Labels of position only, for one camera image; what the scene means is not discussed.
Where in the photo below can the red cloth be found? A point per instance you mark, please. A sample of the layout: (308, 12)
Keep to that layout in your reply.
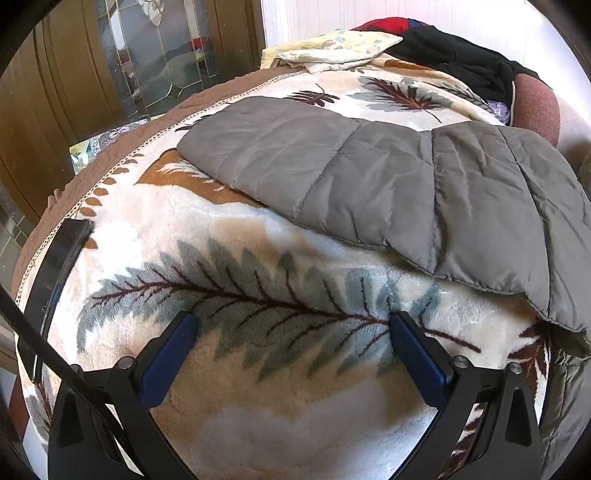
(388, 25)

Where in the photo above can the pale yellow printed cloth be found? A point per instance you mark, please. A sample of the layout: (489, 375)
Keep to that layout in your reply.
(323, 53)

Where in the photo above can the black garment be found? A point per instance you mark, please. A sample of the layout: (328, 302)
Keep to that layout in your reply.
(452, 60)

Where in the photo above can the leaf print fleece blanket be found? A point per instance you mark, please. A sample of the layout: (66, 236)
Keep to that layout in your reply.
(277, 378)

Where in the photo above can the wooden door with glass panel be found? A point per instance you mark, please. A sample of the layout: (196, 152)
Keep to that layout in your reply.
(46, 115)

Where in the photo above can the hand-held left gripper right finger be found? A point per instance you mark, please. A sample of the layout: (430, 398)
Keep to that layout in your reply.
(418, 360)

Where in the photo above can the purple white patterned cloth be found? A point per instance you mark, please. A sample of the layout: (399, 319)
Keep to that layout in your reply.
(501, 110)

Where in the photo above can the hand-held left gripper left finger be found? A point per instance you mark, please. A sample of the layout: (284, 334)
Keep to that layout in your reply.
(168, 360)

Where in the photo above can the grey quilted jacket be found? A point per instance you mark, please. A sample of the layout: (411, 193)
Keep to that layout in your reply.
(392, 175)

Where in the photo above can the pink upholstered sofa back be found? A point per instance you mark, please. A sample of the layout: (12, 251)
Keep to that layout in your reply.
(535, 110)

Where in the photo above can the black phone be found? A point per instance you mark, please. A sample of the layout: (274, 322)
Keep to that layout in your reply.
(55, 277)

